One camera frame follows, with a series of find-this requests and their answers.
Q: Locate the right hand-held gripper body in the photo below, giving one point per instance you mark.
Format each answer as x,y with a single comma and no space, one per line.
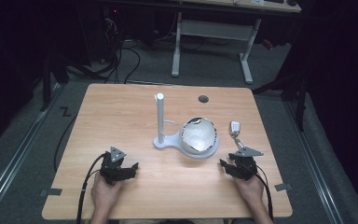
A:
247,165

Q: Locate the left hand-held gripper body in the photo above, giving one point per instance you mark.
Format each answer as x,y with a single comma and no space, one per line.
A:
112,169

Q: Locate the person's right hand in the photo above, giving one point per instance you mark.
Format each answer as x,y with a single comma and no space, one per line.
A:
251,189

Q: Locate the person's left hand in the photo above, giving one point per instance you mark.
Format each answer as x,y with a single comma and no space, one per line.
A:
104,196

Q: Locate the white key fob with key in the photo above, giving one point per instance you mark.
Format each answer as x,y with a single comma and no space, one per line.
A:
235,127

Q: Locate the white bowl with dark rim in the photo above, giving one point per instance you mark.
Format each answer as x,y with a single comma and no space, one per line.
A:
197,137

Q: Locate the white stand with pole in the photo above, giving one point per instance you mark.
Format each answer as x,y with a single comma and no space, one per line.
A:
160,124

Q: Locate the black floor tape mark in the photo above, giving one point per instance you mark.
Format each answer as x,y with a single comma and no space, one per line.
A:
65,111

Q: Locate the wooden desk with grey legs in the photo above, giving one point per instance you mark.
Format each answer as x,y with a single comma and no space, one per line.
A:
213,31

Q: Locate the dark computer tower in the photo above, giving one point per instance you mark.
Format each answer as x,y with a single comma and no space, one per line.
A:
98,31

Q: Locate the metal floor rail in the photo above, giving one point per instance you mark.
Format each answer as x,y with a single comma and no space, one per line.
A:
315,168
15,158

